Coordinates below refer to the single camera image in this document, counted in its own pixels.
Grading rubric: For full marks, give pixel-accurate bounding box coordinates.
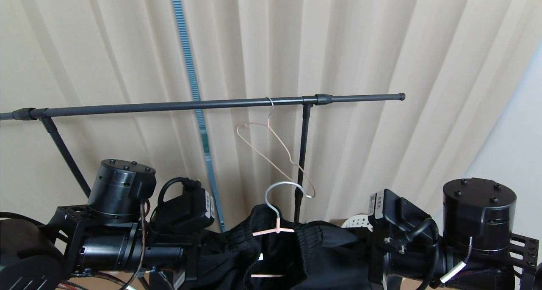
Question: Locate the black knit garment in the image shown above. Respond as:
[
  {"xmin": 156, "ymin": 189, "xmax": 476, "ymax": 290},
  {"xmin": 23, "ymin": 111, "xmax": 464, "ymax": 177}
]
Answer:
[{"xmin": 186, "ymin": 203, "xmax": 382, "ymax": 290}]

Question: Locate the black clothes rack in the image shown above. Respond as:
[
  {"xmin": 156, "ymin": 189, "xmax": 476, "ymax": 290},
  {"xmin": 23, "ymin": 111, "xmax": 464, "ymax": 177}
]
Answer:
[{"xmin": 0, "ymin": 93, "xmax": 406, "ymax": 223}]

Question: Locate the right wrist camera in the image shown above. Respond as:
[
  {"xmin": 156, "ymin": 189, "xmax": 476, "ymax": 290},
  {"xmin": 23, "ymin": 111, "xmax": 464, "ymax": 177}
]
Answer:
[{"xmin": 368, "ymin": 188, "xmax": 439, "ymax": 240}]

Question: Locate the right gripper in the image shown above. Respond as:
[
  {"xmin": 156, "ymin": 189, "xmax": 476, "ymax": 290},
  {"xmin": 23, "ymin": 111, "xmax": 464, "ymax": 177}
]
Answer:
[{"xmin": 368, "ymin": 238, "xmax": 446, "ymax": 290}]

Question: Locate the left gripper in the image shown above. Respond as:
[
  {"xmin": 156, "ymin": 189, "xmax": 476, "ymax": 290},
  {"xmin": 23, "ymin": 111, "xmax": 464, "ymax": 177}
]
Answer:
[{"xmin": 143, "ymin": 234, "xmax": 205, "ymax": 290}]

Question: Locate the pink clothes hanger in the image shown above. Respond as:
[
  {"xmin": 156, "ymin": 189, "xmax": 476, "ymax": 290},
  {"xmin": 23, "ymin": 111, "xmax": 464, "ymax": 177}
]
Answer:
[
  {"xmin": 236, "ymin": 97, "xmax": 316, "ymax": 199},
  {"xmin": 250, "ymin": 181, "xmax": 312, "ymax": 279}
]

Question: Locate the beige curtain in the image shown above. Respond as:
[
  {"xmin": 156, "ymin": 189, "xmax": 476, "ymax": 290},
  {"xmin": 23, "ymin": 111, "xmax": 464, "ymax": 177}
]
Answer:
[
  {"xmin": 180, "ymin": 0, "xmax": 542, "ymax": 240},
  {"xmin": 0, "ymin": 0, "xmax": 225, "ymax": 233}
]

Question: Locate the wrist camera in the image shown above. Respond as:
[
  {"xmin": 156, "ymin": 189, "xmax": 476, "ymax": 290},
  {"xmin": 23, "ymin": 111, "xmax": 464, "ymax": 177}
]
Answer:
[
  {"xmin": 368, "ymin": 188, "xmax": 439, "ymax": 240},
  {"xmin": 152, "ymin": 188, "xmax": 215, "ymax": 233}
]

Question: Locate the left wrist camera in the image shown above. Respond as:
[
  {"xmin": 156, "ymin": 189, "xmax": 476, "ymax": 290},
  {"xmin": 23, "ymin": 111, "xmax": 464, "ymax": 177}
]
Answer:
[{"xmin": 152, "ymin": 188, "xmax": 215, "ymax": 233}]

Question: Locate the white laundry basket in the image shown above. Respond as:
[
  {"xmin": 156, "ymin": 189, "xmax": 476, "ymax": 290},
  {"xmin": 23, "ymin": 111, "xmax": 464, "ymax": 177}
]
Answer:
[{"xmin": 341, "ymin": 214, "xmax": 373, "ymax": 231}]

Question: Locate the black cable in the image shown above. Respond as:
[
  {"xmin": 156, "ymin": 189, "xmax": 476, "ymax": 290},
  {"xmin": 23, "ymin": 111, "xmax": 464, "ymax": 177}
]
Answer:
[
  {"xmin": 417, "ymin": 218, "xmax": 442, "ymax": 290},
  {"xmin": 158, "ymin": 177, "xmax": 202, "ymax": 207}
]

